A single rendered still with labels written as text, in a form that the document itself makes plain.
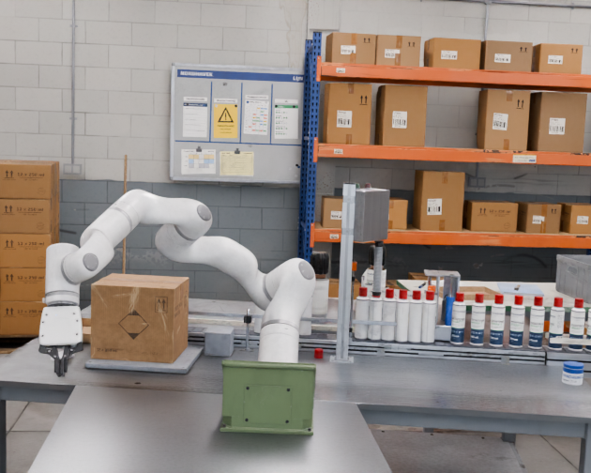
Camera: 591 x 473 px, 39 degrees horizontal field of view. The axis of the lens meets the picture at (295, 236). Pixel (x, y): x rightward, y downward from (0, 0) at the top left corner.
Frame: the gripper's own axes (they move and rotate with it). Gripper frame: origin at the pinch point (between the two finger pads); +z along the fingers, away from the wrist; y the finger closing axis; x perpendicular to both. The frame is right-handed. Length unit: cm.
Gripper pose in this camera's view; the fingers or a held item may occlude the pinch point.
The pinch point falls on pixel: (60, 367)
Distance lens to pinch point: 213.3
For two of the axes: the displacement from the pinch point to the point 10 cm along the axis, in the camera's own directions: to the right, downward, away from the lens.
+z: 0.8, 9.3, -3.5
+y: 9.9, -0.3, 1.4
